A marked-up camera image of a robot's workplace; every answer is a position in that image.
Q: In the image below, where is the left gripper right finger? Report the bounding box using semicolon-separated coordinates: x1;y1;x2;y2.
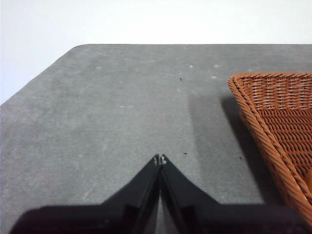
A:
159;154;305;234

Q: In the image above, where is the brown wicker basket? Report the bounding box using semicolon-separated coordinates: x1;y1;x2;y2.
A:
228;72;312;224

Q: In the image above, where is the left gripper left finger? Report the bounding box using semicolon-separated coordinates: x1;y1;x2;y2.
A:
9;154;160;234

